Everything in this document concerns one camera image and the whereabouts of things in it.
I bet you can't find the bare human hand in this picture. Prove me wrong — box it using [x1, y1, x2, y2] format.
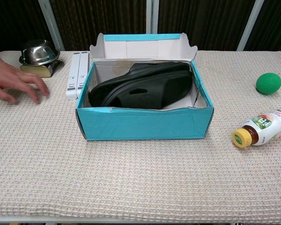
[0, 55, 50, 105]

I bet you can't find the black rubber slipper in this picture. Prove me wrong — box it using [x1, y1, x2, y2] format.
[88, 62, 190, 107]
[103, 69, 193, 110]

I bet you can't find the light blue cardboard shoe box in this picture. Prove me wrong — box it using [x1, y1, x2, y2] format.
[75, 32, 214, 141]

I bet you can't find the gold metal tin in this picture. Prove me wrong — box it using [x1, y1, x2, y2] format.
[20, 60, 64, 78]

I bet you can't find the stainless steel bowl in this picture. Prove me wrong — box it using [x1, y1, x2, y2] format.
[19, 39, 61, 66]

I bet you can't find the white folding stand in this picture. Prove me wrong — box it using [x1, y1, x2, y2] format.
[66, 51, 89, 101]

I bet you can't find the dark brown slatted curtain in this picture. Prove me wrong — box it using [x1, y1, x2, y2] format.
[0, 0, 281, 53]

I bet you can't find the beige waffle tablecloth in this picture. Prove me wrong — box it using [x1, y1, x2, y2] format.
[0, 50, 281, 218]

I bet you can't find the green foam ball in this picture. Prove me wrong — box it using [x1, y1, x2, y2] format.
[255, 73, 281, 95]

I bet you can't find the tea bottle with yellow cap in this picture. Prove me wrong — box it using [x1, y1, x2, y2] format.
[232, 106, 281, 149]

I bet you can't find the white metal frame pole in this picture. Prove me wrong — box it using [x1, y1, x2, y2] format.
[146, 0, 159, 34]
[38, 0, 66, 51]
[236, 0, 265, 51]

